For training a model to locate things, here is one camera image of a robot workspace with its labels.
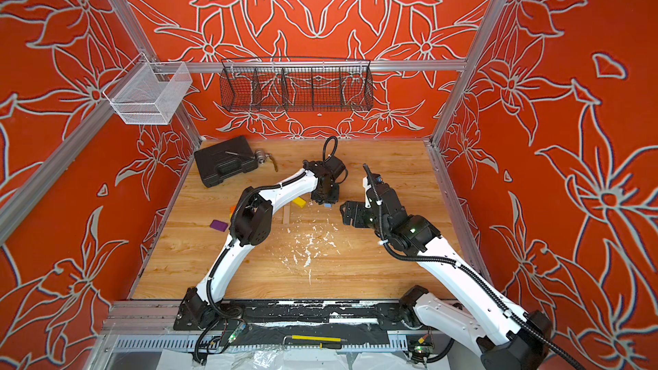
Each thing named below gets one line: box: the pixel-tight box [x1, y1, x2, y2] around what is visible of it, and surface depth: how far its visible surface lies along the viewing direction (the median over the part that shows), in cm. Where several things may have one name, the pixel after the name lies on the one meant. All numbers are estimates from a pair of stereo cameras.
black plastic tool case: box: [193, 135, 258, 188], surface depth 106 cm
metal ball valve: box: [254, 148, 279, 173], surface depth 113 cm
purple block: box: [209, 219, 228, 233], surface depth 94 cm
